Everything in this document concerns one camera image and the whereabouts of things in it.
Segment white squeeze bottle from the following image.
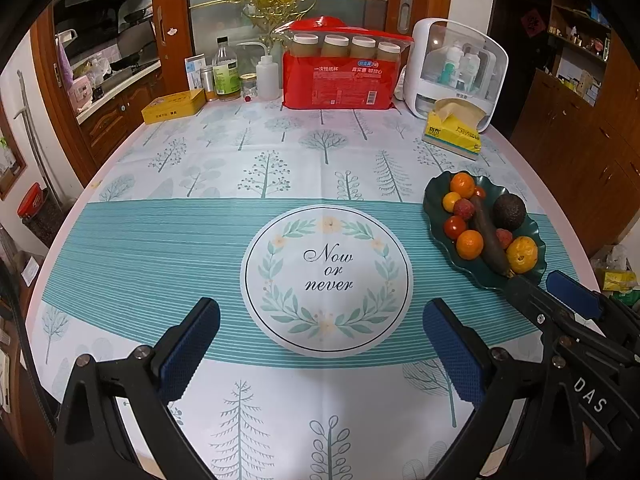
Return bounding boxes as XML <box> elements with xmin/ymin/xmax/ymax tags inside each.
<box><xmin>235</xmin><ymin>41</ymin><xmax>282</xmax><ymax>102</ymax></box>

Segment brown wooden cabinet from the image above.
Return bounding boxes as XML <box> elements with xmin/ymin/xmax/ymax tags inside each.
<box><xmin>510</xmin><ymin>67</ymin><xmax>640</xmax><ymax>258</ymax></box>

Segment blue-white carton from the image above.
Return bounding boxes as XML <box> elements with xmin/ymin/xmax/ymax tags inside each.
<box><xmin>184</xmin><ymin>52</ymin><xmax>207</xmax><ymax>93</ymax></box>

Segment glass bottle green label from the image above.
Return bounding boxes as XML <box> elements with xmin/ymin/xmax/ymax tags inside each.
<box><xmin>212</xmin><ymin>36</ymin><xmax>242</xmax><ymax>102</ymax></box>

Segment green-white bottle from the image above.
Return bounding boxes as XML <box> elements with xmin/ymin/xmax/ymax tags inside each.
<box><xmin>439</xmin><ymin>42</ymin><xmax>463</xmax><ymax>86</ymax></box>

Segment wooden picture frame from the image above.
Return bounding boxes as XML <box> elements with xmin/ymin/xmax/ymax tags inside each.
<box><xmin>0</xmin><ymin>127</ymin><xmax>28</xmax><ymax>201</ymax></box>

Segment large yellow spotted fruit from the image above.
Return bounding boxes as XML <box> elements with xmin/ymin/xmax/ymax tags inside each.
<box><xmin>506</xmin><ymin>236</ymin><xmax>539</xmax><ymax>275</ymax></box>

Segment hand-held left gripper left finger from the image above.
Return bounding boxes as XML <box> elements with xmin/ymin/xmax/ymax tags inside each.
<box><xmin>52</xmin><ymin>297</ymin><xmax>223</xmax><ymax>480</ymax></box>

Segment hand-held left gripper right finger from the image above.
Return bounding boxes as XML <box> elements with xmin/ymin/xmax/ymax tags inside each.
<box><xmin>422</xmin><ymin>297</ymin><xmax>596</xmax><ymax>480</ymax></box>

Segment yellow tin box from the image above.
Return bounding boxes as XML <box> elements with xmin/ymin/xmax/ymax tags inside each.
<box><xmin>141</xmin><ymin>88</ymin><xmax>207</xmax><ymax>125</ymax></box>

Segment black cable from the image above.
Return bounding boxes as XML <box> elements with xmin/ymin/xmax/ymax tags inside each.
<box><xmin>17</xmin><ymin>345</ymin><xmax>58</xmax><ymax>436</ymax></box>

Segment white storage box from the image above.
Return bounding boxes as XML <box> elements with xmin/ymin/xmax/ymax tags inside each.
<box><xmin>402</xmin><ymin>17</ymin><xmax>510</xmax><ymax>133</ymax></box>

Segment red paper cup package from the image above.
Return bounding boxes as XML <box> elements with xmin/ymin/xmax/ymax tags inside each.
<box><xmin>281</xmin><ymin>16</ymin><xmax>416</xmax><ymax>111</ymax></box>

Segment red-lidded container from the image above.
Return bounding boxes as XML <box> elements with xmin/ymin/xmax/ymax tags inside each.
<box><xmin>17</xmin><ymin>182</ymin><xmax>63</xmax><ymax>248</ymax></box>

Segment wooden wall shelf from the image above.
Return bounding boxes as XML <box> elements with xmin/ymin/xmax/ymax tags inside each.
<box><xmin>547</xmin><ymin>0</ymin><xmax>621</xmax><ymax>106</ymax></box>

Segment white plastic bottle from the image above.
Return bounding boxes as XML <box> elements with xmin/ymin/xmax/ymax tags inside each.
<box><xmin>461</xmin><ymin>46</ymin><xmax>483</xmax><ymax>88</ymax></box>

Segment wooden kitchen counter cabinet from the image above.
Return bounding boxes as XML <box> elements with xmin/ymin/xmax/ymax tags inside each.
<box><xmin>75</xmin><ymin>62</ymin><xmax>166</xmax><ymax>151</ymax></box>

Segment black frying pan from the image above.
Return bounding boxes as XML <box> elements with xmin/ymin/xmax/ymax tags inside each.
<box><xmin>107</xmin><ymin>40</ymin><xmax>161</xmax><ymax>73</ymax></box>

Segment dark green wavy plate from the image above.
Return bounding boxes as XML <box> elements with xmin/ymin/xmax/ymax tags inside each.
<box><xmin>422</xmin><ymin>171</ymin><xmax>548</xmax><ymax>292</ymax></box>

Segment dark brown avocado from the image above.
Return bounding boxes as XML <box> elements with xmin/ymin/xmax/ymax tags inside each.
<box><xmin>492</xmin><ymin>192</ymin><xmax>527</xmax><ymax>232</ymax></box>

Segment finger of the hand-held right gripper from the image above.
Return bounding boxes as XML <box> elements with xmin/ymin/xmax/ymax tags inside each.
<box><xmin>506</xmin><ymin>275</ymin><xmax>640</xmax><ymax>376</ymax></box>
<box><xmin>546</xmin><ymin>270</ymin><xmax>640</xmax><ymax>356</ymax></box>

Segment dark overripe banana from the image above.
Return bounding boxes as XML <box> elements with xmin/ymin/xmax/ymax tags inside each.
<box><xmin>470</xmin><ymin>197</ymin><xmax>516</xmax><ymax>278</ymax></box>

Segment yellow plastic bags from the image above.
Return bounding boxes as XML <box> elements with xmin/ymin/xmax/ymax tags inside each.
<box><xmin>590</xmin><ymin>245</ymin><xmax>640</xmax><ymax>301</ymax></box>

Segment tangerine with green stem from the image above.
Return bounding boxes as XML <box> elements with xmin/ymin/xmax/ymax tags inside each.
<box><xmin>450</xmin><ymin>172</ymin><xmax>476</xmax><ymax>198</ymax></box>

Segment plain orange tangerine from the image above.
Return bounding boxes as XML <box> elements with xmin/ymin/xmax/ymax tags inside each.
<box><xmin>456</xmin><ymin>230</ymin><xmax>485</xmax><ymax>261</ymax></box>

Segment black wok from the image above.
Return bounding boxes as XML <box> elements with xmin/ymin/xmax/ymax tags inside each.
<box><xmin>120</xmin><ymin>4</ymin><xmax>155</xmax><ymax>23</ymax></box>

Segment yellow tissue pack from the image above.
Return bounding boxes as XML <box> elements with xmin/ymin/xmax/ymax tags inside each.
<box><xmin>421</xmin><ymin>98</ymin><xmax>483</xmax><ymax>162</ymax></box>

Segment red door decoration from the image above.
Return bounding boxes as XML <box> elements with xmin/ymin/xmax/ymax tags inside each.
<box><xmin>520</xmin><ymin>10</ymin><xmax>546</xmax><ymax>36</ymax></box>

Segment purple hanging bag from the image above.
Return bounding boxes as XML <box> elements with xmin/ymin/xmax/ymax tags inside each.
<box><xmin>55</xmin><ymin>40</ymin><xmax>73</xmax><ymax>91</ymax></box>

